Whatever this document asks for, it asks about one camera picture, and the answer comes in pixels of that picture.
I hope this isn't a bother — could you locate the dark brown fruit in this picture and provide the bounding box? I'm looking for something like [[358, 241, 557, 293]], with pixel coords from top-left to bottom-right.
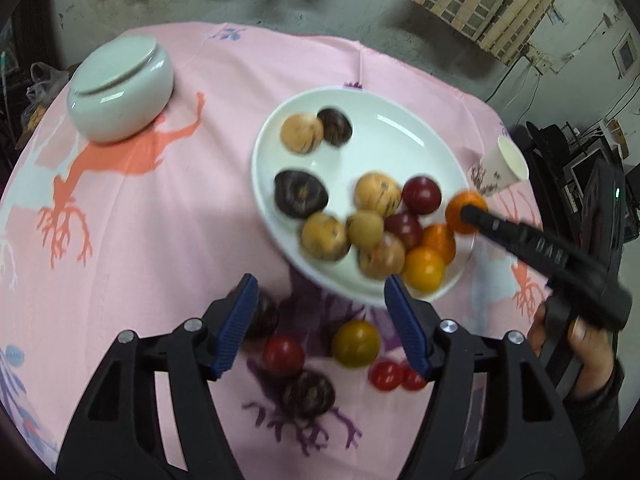
[[317, 107, 352, 148]]

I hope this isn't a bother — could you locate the small mandarin orange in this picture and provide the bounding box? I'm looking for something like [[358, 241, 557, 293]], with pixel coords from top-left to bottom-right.
[[422, 223, 457, 266]]

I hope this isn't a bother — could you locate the dark red plum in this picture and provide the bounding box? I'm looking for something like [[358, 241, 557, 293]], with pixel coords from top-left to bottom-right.
[[384, 212, 423, 250]]

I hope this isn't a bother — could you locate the small yellow longan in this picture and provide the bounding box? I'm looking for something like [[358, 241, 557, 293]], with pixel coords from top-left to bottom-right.
[[346, 210, 384, 249]]

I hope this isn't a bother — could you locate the white lidded ceramic jar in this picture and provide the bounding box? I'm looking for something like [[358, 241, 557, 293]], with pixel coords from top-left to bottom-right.
[[66, 35, 174, 144]]

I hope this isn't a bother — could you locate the large orange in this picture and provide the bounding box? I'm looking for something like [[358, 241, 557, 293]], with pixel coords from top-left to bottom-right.
[[444, 190, 490, 235]]

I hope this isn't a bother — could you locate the speckled tan fruit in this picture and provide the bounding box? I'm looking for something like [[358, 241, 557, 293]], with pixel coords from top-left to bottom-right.
[[299, 212, 350, 262]]

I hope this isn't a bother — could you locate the white oval plate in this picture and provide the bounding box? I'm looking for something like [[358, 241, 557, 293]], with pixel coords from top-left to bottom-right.
[[250, 87, 468, 307]]

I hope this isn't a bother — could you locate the dark purple mangosteen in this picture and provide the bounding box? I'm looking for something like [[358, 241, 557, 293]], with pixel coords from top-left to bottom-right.
[[281, 370, 336, 420], [244, 289, 280, 341], [273, 169, 329, 220]]

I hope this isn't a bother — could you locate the tan round fruit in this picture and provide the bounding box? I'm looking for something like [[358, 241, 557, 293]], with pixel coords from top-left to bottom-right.
[[358, 232, 406, 281]]

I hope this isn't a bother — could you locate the person's right hand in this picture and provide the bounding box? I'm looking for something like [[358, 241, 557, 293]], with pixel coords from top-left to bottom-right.
[[527, 304, 615, 400]]

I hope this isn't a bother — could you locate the patterned paper cup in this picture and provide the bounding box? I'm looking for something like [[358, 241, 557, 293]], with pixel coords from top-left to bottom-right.
[[468, 136, 529, 197]]

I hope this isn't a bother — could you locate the red cherry tomato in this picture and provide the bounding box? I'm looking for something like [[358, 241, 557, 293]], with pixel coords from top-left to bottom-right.
[[400, 365, 427, 392], [369, 360, 404, 392], [262, 335, 306, 377]]

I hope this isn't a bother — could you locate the green yellow tomato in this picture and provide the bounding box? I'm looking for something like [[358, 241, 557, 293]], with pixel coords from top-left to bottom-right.
[[331, 320, 381, 368]]

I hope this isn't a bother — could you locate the black equipment stand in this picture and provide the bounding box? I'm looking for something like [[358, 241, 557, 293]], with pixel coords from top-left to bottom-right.
[[509, 122, 623, 243]]

